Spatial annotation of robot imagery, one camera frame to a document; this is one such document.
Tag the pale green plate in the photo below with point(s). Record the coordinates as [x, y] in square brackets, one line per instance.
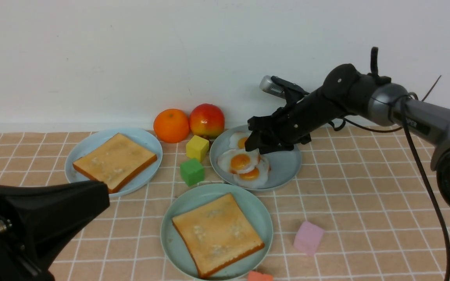
[254, 211]

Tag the toast slice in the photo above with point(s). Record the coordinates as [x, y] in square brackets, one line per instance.
[217, 235]
[113, 162]

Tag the pink foam cube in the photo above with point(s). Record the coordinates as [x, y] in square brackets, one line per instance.
[308, 238]

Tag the fried egg front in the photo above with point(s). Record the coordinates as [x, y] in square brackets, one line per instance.
[255, 179]

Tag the green foam cube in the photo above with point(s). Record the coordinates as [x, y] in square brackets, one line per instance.
[192, 172]

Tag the yellow foam cube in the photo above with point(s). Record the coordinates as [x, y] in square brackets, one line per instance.
[197, 148]

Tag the red foam block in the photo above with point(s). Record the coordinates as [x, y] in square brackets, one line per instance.
[259, 276]

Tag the grey blue egg plate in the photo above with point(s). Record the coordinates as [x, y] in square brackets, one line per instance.
[284, 165]

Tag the red yellow apple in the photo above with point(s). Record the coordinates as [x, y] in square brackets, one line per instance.
[207, 121]

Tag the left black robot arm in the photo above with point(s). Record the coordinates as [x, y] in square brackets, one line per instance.
[37, 223]

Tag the fried egg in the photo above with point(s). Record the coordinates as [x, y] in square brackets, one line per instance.
[238, 161]
[237, 140]
[255, 179]

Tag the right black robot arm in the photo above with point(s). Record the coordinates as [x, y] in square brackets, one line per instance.
[346, 92]

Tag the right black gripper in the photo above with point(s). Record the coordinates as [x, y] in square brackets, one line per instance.
[291, 124]

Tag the orange fruit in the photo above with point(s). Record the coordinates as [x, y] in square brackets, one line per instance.
[171, 126]

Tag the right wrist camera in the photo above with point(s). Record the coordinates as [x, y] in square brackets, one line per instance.
[281, 88]

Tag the light blue plate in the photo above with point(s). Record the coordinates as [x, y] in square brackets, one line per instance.
[147, 144]

